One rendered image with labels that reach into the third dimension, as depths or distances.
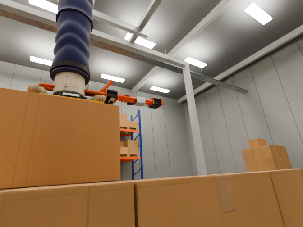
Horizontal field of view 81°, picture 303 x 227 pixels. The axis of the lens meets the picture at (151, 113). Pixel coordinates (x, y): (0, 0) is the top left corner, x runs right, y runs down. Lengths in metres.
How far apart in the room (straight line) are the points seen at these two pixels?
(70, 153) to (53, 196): 0.63
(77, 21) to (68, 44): 0.20
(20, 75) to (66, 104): 9.88
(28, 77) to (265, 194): 10.62
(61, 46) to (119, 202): 1.08
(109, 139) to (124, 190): 0.67
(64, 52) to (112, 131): 0.55
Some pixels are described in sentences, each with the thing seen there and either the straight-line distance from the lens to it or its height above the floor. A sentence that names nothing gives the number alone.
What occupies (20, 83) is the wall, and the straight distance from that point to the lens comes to 10.61.
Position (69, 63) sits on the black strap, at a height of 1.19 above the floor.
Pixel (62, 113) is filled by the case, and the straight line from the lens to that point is 0.93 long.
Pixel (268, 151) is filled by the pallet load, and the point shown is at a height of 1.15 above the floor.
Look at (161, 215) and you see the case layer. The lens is 0.33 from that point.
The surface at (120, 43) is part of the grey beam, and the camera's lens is 3.84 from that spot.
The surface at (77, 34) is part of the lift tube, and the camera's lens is 1.29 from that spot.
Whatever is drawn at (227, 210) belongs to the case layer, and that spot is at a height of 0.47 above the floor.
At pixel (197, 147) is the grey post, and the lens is 3.84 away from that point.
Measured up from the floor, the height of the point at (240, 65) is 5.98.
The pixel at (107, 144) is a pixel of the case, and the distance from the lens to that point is 0.94.
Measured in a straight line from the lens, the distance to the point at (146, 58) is 6.62.
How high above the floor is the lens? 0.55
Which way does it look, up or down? 20 degrees up
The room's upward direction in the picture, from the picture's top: 4 degrees counter-clockwise
